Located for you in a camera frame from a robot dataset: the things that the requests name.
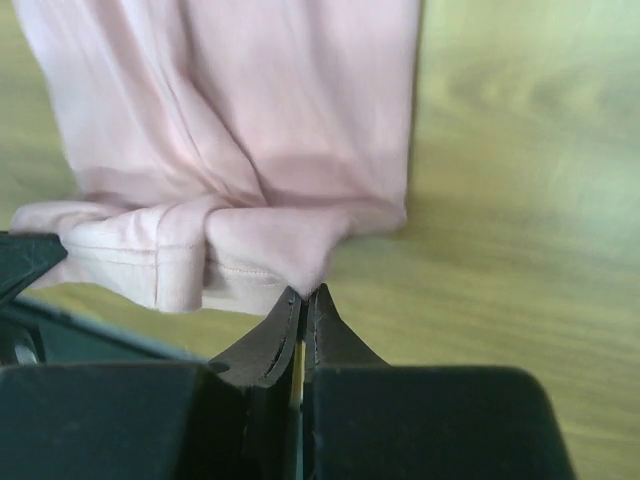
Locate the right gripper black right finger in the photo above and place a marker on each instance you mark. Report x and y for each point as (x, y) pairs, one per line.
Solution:
(329, 341)

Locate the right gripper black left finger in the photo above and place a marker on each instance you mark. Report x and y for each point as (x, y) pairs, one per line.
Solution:
(262, 365)

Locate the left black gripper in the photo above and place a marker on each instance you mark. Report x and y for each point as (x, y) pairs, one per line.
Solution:
(33, 333)

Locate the dusty pink printed t-shirt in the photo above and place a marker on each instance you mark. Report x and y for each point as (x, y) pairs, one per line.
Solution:
(221, 149)

